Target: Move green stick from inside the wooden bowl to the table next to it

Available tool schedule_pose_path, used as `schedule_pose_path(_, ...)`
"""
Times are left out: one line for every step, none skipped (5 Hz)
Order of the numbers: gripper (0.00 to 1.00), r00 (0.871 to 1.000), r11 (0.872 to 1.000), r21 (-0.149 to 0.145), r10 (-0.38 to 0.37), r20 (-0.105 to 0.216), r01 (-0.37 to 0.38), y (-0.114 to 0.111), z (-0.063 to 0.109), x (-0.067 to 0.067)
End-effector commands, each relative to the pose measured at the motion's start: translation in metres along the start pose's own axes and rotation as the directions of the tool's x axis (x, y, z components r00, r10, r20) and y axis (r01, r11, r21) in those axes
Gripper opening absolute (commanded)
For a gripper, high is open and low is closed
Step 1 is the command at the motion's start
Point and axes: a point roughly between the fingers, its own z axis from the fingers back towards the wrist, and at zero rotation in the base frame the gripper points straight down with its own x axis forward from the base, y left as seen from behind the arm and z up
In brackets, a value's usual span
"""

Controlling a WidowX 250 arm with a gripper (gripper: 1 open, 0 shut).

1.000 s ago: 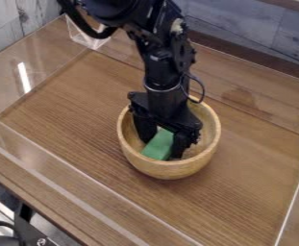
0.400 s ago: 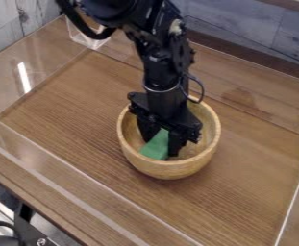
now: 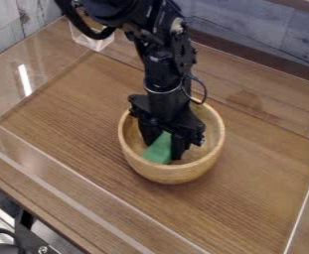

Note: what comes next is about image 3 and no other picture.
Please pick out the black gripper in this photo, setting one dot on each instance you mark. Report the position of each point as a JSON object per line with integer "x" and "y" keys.
{"x": 163, "y": 111}

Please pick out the green rectangular stick block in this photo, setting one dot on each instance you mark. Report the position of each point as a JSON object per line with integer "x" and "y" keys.
{"x": 158, "y": 152}

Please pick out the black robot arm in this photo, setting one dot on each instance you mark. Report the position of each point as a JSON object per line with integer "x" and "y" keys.
{"x": 153, "y": 25}

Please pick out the round wooden bowl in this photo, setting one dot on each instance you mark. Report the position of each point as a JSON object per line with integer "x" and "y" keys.
{"x": 198, "y": 159}

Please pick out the clear acrylic tray walls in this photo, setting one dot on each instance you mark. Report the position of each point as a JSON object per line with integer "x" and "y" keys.
{"x": 62, "y": 96}

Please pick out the clear acrylic corner bracket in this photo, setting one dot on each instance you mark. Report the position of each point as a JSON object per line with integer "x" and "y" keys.
{"x": 95, "y": 45}

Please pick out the black table leg bracket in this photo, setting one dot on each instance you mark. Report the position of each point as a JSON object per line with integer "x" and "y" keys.
{"x": 32, "y": 243}

